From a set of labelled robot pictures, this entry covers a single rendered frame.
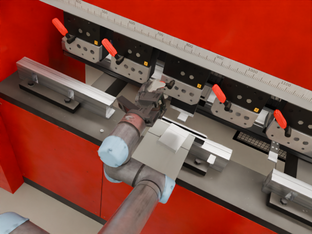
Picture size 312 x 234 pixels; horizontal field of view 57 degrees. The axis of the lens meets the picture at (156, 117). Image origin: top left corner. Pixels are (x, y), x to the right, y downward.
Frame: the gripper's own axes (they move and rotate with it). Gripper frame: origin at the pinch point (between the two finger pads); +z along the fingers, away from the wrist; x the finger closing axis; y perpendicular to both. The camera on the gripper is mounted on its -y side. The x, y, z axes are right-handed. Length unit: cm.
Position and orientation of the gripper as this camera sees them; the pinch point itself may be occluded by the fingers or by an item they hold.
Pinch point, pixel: (156, 84)
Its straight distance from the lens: 99.6
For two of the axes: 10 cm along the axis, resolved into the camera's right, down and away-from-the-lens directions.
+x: -2.1, -7.8, -6.0
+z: 4.1, -6.2, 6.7
